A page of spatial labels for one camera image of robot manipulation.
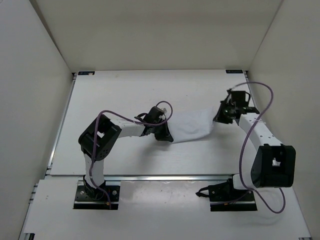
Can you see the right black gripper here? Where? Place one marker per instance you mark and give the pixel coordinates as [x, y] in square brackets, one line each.
[218, 117]

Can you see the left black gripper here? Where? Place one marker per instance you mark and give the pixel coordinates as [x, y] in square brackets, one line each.
[165, 135]

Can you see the white skirt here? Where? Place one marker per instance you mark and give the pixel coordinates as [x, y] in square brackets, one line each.
[191, 125]

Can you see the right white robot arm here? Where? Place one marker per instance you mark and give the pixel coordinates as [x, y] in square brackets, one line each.
[274, 163]

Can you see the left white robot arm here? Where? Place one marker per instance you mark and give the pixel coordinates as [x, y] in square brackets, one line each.
[98, 139]

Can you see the right corner label sticker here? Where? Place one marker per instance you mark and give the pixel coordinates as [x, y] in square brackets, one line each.
[234, 71]

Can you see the corner label sticker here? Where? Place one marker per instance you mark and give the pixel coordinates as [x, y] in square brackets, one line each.
[86, 73]
[234, 71]

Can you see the left corner label sticker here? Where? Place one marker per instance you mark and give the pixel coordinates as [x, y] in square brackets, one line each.
[86, 73]

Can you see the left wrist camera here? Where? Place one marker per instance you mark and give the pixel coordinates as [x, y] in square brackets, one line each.
[155, 115]

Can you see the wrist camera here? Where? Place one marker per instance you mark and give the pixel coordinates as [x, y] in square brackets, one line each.
[238, 98]
[155, 115]

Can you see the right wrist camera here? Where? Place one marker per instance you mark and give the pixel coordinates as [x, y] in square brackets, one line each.
[238, 98]

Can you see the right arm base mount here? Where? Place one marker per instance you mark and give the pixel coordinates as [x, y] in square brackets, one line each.
[224, 197]

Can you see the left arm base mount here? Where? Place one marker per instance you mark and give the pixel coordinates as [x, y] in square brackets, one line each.
[88, 198]

